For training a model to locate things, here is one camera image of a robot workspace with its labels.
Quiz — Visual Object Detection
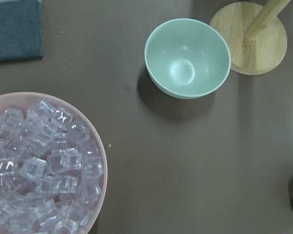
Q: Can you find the mint green bowl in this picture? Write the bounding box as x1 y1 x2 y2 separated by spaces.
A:
144 18 231 99

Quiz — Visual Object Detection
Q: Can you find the wooden stand with round base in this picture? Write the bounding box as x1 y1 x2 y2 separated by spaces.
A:
210 0 290 76

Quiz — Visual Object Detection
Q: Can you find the pink bowl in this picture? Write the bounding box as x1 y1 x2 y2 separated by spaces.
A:
0 92 107 234

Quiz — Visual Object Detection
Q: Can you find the grey folded cloth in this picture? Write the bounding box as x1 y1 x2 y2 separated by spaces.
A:
0 0 44 62

